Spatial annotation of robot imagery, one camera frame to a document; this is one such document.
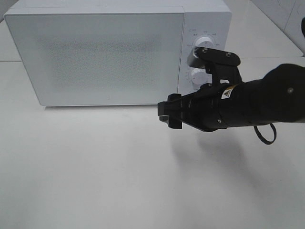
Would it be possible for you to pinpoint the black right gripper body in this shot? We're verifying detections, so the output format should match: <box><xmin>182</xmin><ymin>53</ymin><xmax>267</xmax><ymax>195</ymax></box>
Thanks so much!
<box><xmin>180</xmin><ymin>83</ymin><xmax>226</xmax><ymax>131</ymax></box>

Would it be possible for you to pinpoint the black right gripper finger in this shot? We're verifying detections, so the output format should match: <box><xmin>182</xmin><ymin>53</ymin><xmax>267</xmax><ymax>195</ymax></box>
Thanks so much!
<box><xmin>157</xmin><ymin>102</ymin><xmax>182</xmax><ymax>129</ymax></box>
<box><xmin>167</xmin><ymin>94</ymin><xmax>182</xmax><ymax>102</ymax></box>

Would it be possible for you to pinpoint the white microwave knob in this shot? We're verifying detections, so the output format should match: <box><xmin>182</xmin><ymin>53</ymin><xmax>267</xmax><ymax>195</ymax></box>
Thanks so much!
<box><xmin>193</xmin><ymin>35</ymin><xmax>215</xmax><ymax>48</ymax></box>
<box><xmin>191</xmin><ymin>68</ymin><xmax>212</xmax><ymax>85</ymax></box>

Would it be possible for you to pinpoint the white microwave door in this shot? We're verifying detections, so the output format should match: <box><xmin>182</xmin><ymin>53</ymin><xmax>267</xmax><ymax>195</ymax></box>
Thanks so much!
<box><xmin>5</xmin><ymin>13</ymin><xmax>183</xmax><ymax>106</ymax></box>

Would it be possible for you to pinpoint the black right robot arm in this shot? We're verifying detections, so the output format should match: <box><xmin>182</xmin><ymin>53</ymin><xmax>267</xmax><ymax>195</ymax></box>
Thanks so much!
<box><xmin>158</xmin><ymin>64</ymin><xmax>305</xmax><ymax>132</ymax></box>

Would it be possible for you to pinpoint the white microwave oven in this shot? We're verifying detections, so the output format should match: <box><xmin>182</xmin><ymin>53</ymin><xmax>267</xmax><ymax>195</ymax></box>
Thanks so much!
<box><xmin>4</xmin><ymin>0</ymin><xmax>232</xmax><ymax>94</ymax></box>

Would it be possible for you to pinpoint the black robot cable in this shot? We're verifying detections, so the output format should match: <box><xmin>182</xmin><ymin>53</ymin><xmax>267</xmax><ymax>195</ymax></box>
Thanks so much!
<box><xmin>254</xmin><ymin>123</ymin><xmax>277</xmax><ymax>146</ymax></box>

